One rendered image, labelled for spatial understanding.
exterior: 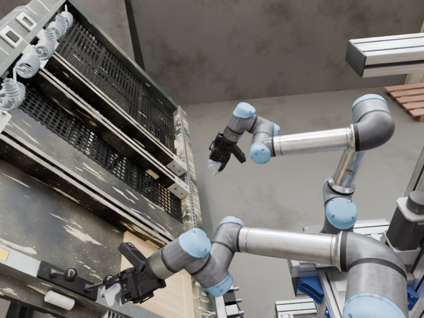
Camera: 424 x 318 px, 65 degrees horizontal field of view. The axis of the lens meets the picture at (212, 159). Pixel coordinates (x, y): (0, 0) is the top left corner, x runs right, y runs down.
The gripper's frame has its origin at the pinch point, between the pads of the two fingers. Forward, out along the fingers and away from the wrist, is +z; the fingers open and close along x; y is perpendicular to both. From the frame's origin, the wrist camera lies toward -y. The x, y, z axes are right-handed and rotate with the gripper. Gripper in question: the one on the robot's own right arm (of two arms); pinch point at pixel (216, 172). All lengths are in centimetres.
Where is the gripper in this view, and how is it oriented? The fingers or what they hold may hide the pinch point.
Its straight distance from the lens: 148.5
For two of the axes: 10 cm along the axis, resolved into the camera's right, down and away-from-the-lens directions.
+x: 0.4, 6.3, -7.8
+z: -3.9, 7.3, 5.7
